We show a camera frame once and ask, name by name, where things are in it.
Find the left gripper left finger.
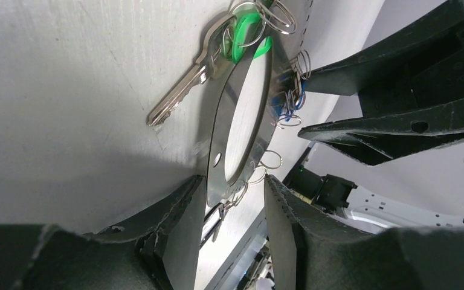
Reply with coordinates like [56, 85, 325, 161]
[0, 175, 206, 289]

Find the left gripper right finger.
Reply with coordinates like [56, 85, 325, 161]
[264, 175, 464, 289]

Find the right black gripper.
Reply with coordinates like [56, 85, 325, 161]
[298, 1, 464, 166]

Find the blue tag key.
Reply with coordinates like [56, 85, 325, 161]
[271, 72, 306, 130]

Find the keyring with black key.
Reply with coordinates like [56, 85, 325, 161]
[145, 0, 315, 249]

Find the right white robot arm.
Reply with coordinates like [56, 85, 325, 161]
[283, 1, 464, 228]

